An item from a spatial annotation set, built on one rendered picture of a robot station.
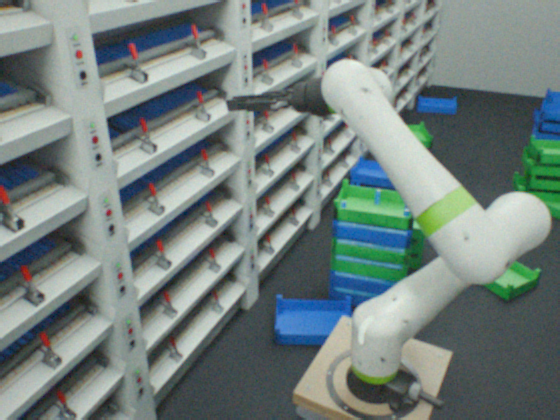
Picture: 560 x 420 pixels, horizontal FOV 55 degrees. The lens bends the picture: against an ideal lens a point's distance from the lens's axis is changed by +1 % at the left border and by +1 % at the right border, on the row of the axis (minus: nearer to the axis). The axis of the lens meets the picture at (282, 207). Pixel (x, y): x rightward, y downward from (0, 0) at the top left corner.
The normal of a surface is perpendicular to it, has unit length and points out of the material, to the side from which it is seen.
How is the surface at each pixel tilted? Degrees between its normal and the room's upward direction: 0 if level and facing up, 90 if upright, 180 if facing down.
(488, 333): 0
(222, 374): 0
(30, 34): 110
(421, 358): 2
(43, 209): 20
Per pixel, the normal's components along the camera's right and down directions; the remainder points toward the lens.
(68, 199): 0.30, -0.75
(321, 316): 0.00, -0.87
